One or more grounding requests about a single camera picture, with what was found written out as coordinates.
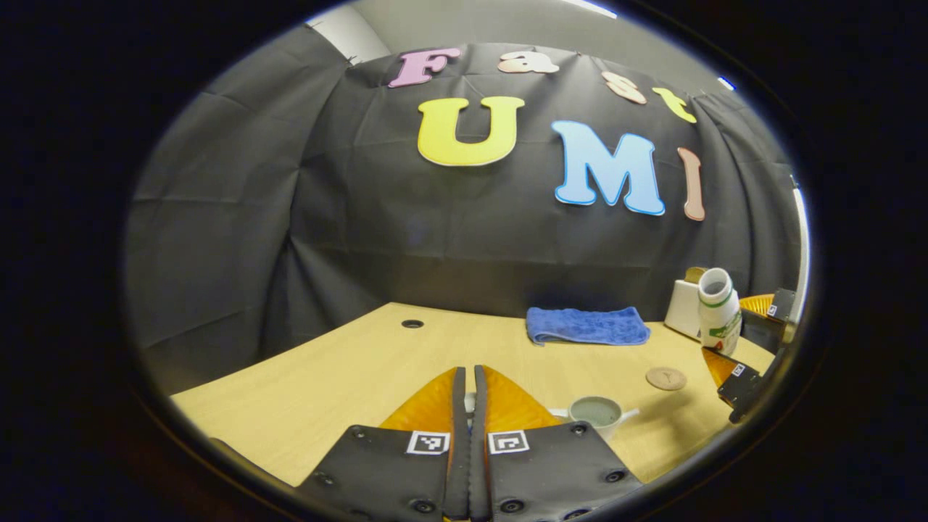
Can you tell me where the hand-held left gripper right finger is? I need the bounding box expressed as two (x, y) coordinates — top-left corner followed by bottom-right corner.
(471, 365), (646, 522)

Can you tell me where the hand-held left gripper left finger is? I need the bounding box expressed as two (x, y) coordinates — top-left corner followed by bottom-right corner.
(294, 366), (471, 522)

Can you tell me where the white green-label water bottle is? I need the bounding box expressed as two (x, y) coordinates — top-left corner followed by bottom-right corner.
(697, 268), (742, 357)

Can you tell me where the round wooden coaster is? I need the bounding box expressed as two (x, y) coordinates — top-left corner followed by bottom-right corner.
(646, 367), (688, 392)

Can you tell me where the white ceramic teacup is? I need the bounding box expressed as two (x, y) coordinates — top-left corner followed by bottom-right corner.
(549, 396), (641, 442)

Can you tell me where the white toaster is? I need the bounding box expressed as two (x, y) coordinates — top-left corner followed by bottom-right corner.
(664, 278), (704, 340)

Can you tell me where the blue towel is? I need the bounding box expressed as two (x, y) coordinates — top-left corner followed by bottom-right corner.
(526, 307), (652, 347)

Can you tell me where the black backdrop cloth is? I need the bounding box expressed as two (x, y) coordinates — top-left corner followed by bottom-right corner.
(125, 25), (802, 396)

